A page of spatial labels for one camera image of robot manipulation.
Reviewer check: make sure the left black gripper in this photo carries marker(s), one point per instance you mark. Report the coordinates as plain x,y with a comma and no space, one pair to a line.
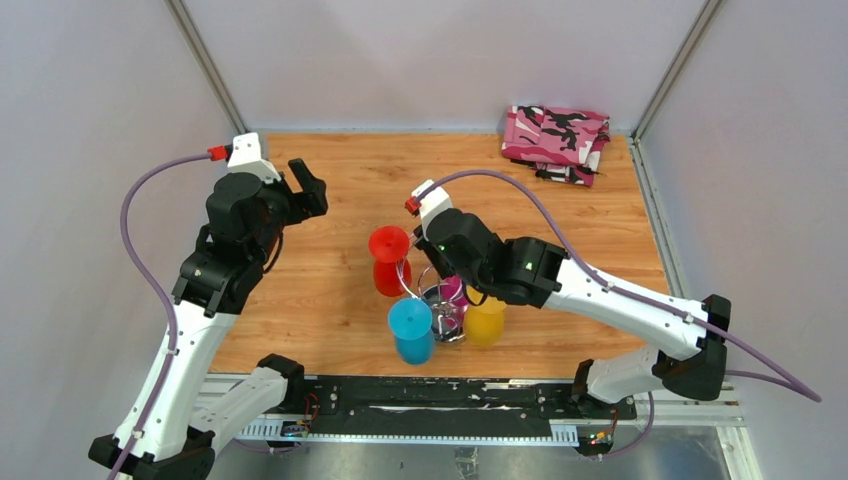
304,204

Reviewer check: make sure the red wine glass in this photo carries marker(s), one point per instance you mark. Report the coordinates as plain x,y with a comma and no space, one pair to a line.
389,245

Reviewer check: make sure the magenta wine glass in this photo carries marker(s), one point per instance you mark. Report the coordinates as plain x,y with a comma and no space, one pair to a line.
452,290

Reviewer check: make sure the chrome wine glass rack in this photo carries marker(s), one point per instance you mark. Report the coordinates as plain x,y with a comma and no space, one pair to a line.
447,324

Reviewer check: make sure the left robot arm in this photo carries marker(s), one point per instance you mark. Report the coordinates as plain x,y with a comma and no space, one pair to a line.
192,311

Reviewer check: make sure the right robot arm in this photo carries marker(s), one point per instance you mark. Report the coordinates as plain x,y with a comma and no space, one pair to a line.
685,352

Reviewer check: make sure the blue wine glass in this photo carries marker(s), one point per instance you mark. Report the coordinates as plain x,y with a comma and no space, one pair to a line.
410,322

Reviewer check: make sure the yellow wine glass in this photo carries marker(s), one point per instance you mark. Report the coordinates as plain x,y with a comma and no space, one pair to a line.
484,318

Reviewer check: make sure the pink camouflage cloth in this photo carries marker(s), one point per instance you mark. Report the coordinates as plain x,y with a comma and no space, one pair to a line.
559,144

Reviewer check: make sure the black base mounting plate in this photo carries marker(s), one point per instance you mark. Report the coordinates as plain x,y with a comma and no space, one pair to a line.
433,407

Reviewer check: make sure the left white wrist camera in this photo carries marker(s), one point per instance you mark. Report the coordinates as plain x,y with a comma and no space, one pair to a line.
247,157

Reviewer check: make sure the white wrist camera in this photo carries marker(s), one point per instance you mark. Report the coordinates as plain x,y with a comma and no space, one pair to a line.
434,203
247,157

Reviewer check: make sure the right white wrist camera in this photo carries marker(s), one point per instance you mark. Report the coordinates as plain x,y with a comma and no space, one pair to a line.
434,203

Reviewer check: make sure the aluminium frame rail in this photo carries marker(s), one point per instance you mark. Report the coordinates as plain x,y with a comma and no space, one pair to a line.
671,438

